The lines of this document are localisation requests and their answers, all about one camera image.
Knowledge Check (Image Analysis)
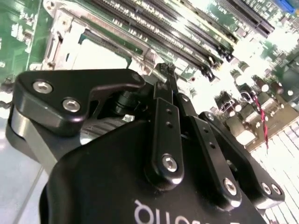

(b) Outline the square silver CPU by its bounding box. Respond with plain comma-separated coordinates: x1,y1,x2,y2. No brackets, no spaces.
70,29,144,72

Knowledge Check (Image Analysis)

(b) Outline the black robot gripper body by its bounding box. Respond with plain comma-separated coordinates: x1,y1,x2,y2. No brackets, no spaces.
38,90,268,224

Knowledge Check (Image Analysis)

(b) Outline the metal socket cover frame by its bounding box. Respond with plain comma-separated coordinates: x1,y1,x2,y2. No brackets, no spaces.
44,0,164,75

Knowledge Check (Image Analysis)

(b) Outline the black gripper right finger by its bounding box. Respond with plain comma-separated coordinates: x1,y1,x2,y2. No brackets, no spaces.
167,64,286,211

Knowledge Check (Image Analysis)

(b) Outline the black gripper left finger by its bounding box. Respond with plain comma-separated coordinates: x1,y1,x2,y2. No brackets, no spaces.
6,63,185,191

